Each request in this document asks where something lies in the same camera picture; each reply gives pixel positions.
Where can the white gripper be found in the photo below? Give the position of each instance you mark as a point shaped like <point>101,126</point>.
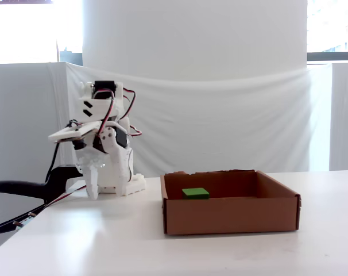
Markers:
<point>91,161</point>

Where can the green cube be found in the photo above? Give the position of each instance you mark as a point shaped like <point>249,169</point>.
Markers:
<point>195,192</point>

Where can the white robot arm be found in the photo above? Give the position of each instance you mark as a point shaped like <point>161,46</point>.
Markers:
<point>99,107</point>

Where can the brown cardboard box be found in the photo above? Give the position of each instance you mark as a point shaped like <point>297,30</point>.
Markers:
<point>231,215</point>

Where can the wide white partition panel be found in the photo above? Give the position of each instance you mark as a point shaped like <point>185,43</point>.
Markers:
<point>24,120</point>

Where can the black strip with screws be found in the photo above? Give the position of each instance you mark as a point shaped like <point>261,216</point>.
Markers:
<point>10,224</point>

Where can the white backdrop cloth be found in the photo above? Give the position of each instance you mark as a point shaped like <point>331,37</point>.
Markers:
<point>220,120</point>

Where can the narrow white partition panel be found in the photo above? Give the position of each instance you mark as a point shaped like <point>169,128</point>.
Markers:
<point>344,115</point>

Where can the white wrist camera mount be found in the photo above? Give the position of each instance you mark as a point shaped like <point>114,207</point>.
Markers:
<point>73,133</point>

